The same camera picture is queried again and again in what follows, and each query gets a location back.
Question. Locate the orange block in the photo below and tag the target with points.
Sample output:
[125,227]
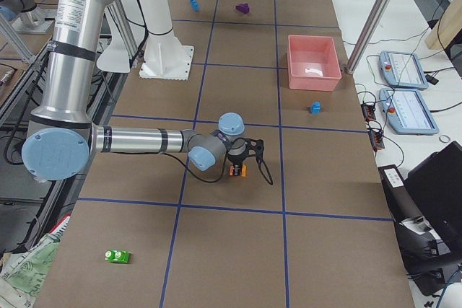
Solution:
[245,170]

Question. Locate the long blue block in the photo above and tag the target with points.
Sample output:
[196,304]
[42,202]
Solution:
[194,5]

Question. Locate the purple block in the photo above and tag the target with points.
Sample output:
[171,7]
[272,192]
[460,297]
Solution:
[243,8]

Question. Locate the pink plastic box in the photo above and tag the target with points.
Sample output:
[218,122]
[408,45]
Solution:
[312,63]

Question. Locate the near teach pendant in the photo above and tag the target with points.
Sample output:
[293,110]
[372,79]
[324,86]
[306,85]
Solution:
[406,112]

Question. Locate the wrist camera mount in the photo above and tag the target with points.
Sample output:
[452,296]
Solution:
[255,148]

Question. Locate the green block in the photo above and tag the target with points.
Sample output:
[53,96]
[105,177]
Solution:
[117,256]

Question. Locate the patterned cloth bag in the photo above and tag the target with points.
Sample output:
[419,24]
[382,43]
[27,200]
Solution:
[23,275]

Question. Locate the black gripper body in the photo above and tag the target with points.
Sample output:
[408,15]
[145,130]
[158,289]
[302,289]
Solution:
[236,160]

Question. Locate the small blue block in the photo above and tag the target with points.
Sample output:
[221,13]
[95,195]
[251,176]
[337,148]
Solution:
[315,108]

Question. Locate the teach pendant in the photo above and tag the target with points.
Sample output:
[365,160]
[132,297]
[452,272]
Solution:
[406,112]
[402,70]

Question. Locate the white camera mast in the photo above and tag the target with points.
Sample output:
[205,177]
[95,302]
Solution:
[164,56]

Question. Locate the far teach pendant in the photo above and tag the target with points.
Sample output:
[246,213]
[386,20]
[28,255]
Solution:
[402,70]

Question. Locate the brown paper table mat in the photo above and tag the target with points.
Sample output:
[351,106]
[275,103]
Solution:
[319,236]

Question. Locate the aluminium frame post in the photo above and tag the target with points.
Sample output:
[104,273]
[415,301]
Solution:
[366,34]

